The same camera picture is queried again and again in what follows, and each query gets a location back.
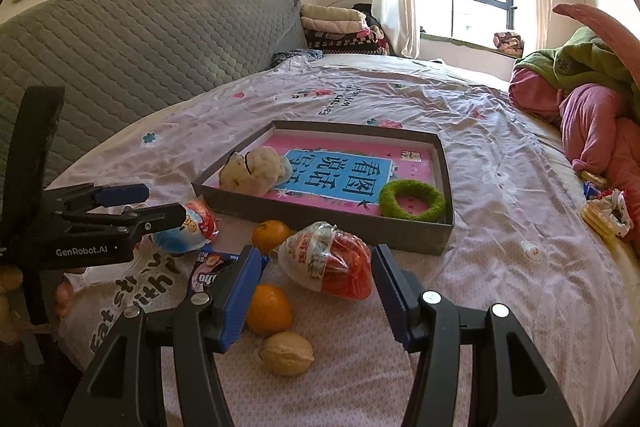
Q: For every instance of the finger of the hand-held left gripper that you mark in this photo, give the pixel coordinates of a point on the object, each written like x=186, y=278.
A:
x=150, y=219
x=122, y=194

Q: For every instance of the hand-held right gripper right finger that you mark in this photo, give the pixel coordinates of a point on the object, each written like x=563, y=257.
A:
x=390, y=302

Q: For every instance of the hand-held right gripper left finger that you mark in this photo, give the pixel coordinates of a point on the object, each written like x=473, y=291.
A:
x=240, y=302

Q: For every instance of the blue and white plastic cup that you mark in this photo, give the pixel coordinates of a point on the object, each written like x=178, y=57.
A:
x=175, y=238

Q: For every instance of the blue cookie packet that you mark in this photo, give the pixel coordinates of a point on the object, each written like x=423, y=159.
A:
x=205, y=277

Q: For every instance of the walnut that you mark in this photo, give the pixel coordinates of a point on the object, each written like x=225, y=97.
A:
x=285, y=354

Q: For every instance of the red snack bag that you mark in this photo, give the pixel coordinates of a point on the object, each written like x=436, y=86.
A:
x=330, y=262

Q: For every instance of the grey cardboard box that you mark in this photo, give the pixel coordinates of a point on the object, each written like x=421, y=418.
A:
x=350, y=232

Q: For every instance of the person's left hand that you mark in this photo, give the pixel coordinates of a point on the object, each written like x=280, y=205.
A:
x=10, y=279

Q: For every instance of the orange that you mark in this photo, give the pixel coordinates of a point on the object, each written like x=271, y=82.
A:
x=270, y=309
x=270, y=237

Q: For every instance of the printed pink bed sheet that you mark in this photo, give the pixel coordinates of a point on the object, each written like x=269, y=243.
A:
x=500, y=257

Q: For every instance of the pink book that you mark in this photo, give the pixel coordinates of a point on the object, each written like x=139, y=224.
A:
x=345, y=177

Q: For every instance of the grey quilted headboard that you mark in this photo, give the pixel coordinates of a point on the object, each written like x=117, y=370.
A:
x=125, y=47

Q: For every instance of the dark patterned cloth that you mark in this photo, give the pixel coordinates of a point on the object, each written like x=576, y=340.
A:
x=297, y=56

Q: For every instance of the small blue packet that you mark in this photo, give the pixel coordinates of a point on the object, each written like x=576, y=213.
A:
x=590, y=192

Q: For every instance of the small snack packets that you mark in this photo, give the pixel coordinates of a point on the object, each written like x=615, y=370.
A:
x=607, y=212

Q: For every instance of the orange wafer packet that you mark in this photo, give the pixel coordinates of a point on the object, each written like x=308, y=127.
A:
x=595, y=179

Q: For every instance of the dark patterned folded blanket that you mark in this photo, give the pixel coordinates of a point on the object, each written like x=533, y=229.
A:
x=345, y=43

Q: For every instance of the pink folded blanket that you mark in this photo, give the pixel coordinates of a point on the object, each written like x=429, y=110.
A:
x=340, y=27

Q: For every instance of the cream folded blanket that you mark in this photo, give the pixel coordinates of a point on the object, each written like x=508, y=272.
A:
x=330, y=13

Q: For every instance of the floral cloth bundle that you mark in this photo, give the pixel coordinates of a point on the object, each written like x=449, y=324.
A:
x=507, y=43

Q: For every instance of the black clothing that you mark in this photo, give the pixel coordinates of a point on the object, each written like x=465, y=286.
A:
x=365, y=12

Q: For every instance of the green blanket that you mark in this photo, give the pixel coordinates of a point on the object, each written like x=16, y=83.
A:
x=575, y=57

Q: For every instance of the long pink cushion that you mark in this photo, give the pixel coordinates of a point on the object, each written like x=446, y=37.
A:
x=600, y=24

